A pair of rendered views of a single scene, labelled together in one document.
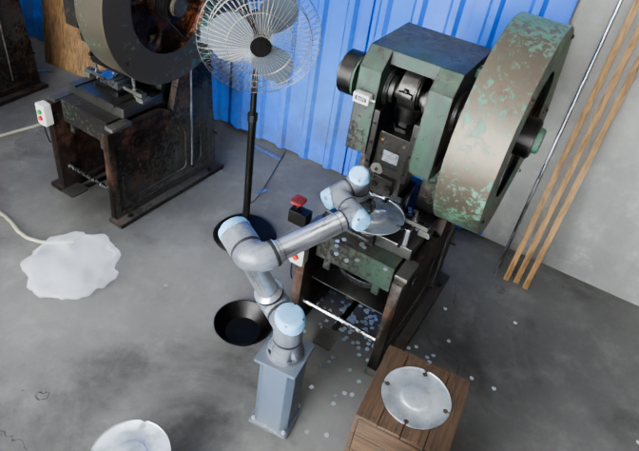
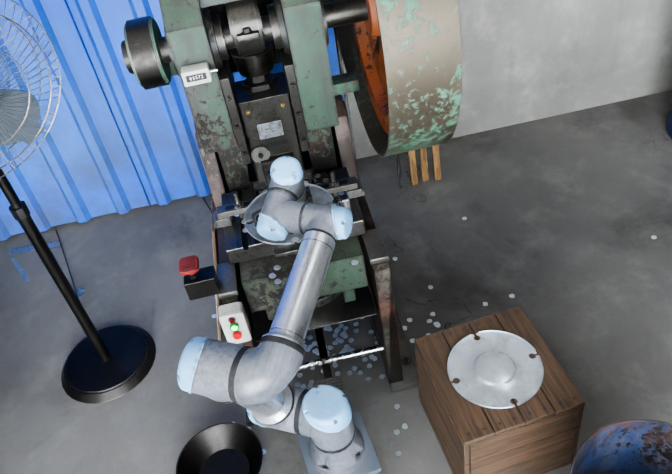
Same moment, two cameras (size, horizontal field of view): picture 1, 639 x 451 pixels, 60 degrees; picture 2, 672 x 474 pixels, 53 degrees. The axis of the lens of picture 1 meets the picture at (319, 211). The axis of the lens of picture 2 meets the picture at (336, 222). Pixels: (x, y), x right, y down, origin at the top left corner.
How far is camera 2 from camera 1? 0.69 m
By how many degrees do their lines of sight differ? 23
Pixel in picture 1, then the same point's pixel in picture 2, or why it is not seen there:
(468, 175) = (426, 75)
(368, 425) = (484, 442)
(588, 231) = not seen: hidden behind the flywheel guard
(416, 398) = (497, 368)
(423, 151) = (315, 92)
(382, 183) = not seen: hidden behind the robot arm
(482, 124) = not seen: outside the picture
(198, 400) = not seen: outside the picture
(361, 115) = (206, 99)
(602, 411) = (605, 235)
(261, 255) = (277, 364)
